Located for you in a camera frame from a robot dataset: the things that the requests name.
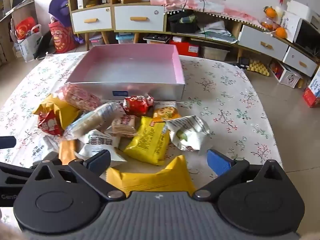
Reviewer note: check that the white foam box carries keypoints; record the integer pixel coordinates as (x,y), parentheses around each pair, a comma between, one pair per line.
(300,8)

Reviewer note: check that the red printed bag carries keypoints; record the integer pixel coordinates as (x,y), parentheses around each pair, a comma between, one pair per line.
(61,38)

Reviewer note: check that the white box with drawing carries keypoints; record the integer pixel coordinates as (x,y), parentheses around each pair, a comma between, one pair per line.
(290,26)

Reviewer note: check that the black microwave oven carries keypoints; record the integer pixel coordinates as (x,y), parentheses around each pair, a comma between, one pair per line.
(307,37)

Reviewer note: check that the small white carton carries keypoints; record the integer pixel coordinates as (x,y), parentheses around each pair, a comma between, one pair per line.
(80,2)

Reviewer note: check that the translucent storage bin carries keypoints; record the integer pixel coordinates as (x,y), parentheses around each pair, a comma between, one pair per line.
(215,53)

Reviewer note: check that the clear storage bin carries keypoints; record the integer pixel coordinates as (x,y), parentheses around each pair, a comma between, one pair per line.
(96,40)

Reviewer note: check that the wafer biscuit packet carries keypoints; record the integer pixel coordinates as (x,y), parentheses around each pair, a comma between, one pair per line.
(123,125)

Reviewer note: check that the red cardboard box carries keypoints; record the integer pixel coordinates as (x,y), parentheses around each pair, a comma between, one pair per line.
(185,48)

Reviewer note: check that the wooden cabinet with shelves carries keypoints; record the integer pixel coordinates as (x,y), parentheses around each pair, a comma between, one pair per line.
(113,17)

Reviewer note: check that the blue white red carton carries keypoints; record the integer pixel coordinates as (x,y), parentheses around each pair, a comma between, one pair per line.
(312,92)

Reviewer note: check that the long clear biscuit packet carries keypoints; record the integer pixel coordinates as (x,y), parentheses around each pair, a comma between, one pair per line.
(90,118)

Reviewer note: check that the black bag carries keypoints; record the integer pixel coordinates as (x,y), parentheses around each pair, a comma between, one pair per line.
(181,25)

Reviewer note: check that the low wooden cabinet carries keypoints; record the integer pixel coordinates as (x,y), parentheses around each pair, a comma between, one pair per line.
(240,28)

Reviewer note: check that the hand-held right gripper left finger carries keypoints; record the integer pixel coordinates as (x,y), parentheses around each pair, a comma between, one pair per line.
(100,159)

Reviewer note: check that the shiny red snack packet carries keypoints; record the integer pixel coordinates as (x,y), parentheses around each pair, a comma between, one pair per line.
(136,105)

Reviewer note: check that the orange fruit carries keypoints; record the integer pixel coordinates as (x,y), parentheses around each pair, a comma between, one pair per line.
(280,32)
(270,12)

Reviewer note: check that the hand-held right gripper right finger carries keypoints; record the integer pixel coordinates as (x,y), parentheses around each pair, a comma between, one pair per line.
(218,162)

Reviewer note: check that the large lemon yellow packet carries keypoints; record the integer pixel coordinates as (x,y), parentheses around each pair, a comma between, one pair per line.
(147,140)

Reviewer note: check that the clear bin blue lid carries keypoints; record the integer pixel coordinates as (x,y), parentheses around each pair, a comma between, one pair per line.
(125,39)

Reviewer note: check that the pink cardboard box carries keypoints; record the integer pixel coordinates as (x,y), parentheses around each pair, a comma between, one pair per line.
(125,67)

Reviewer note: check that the golden brown bar packet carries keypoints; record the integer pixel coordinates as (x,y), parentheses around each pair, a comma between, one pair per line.
(67,152)

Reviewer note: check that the white paper bag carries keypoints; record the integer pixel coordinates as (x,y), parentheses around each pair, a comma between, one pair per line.
(28,47)

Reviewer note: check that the plain yellow snack packet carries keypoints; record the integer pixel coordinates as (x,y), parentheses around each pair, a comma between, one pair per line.
(150,180)
(60,107)

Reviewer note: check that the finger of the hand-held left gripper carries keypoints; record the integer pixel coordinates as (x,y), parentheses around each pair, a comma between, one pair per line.
(7,142)

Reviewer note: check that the clear pink snack packet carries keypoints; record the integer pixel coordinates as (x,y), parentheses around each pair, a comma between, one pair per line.
(80,97)

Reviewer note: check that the floral tablecloth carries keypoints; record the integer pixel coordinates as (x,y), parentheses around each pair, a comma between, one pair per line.
(225,100)

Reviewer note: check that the white packet black print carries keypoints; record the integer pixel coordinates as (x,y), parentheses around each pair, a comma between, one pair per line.
(98,138)

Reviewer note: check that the pink floral cloth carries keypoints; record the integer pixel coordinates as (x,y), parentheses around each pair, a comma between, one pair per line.
(195,3)

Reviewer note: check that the purple plush hat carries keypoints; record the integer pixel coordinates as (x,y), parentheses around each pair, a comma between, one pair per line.
(60,8)

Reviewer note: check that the white open floor box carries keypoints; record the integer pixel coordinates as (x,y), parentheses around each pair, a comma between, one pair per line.
(287,76)

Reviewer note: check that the white green snack packet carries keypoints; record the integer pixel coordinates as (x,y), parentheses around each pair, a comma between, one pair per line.
(190,130)

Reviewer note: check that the clear bin black lid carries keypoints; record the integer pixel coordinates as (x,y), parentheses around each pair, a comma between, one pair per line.
(156,38)

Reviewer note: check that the jar of small oranges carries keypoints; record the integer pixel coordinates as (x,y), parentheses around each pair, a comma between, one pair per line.
(267,23)

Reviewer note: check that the orange pizza print packet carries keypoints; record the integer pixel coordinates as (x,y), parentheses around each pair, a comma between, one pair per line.
(166,112)

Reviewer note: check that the pile of papers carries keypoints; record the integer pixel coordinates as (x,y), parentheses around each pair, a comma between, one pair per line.
(217,30)

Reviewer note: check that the red packet with white print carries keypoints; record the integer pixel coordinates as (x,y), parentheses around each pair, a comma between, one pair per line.
(48,125)

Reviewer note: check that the red gift bag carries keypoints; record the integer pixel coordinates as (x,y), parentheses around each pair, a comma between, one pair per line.
(23,27)

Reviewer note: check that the yellow egg tray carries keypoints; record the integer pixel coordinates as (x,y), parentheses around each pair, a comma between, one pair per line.
(260,68)

